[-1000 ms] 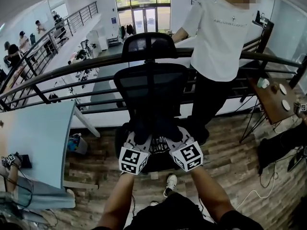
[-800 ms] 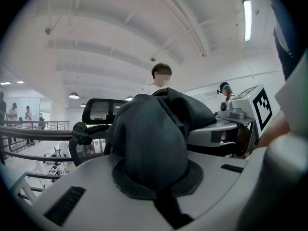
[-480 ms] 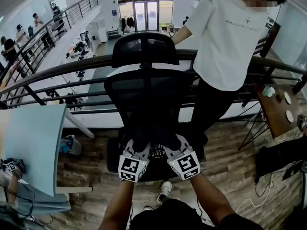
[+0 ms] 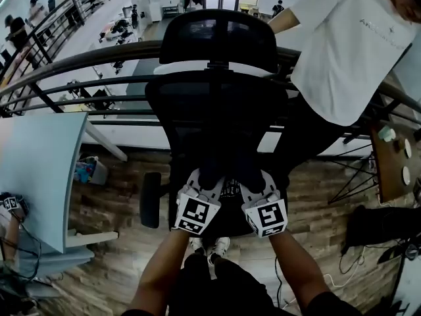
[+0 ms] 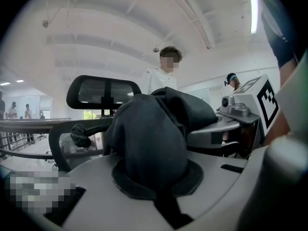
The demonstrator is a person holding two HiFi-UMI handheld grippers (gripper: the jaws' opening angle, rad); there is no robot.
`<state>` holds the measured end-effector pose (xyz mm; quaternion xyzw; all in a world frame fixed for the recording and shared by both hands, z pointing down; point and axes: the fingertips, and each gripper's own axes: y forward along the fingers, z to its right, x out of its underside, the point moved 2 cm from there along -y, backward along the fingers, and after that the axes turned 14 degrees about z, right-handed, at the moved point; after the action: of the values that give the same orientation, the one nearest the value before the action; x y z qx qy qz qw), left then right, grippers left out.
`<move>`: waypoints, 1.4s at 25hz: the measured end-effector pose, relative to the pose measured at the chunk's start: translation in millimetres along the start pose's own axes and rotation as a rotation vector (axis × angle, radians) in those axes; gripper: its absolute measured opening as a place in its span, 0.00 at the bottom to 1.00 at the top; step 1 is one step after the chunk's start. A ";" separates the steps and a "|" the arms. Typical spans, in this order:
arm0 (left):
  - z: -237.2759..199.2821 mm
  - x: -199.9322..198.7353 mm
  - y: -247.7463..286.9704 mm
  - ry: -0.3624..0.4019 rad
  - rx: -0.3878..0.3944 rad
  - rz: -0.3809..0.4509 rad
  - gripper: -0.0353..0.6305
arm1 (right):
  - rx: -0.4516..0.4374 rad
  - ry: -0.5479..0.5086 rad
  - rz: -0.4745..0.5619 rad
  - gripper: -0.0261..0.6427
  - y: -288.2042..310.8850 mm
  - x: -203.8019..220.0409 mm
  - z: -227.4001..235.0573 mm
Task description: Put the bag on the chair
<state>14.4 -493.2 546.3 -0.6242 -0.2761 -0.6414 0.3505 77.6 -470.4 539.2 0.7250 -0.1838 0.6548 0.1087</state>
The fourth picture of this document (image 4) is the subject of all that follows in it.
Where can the person's white right shoe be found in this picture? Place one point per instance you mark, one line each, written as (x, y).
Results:
(220, 245)

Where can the person's white left shoe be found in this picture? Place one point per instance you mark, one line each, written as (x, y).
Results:
(197, 244)

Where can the light blue table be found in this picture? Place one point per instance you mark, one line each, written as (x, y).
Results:
(39, 163)

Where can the person's right forearm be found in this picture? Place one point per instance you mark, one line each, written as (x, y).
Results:
(296, 265)

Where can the person's left forearm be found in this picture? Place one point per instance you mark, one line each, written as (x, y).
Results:
(158, 275)

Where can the black mesh office chair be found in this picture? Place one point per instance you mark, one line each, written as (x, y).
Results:
(217, 31)

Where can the black curved metal railing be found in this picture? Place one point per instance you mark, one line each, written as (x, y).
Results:
(98, 53)

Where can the brown wooden table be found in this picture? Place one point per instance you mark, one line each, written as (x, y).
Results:
(391, 173)

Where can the clear bin with toys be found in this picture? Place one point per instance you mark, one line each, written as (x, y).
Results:
(90, 171)

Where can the white mug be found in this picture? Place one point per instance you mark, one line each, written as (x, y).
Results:
(387, 133)

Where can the black straight metal railing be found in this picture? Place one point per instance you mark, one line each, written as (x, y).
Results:
(59, 15)

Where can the person's white shoe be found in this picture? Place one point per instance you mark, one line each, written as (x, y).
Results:
(220, 245)
(197, 244)

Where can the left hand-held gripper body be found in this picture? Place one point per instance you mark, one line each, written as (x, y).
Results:
(194, 212)

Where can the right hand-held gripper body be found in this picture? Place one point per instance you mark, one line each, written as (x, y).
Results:
(268, 216)

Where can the person's black clothing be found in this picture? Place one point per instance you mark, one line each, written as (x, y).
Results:
(230, 291)

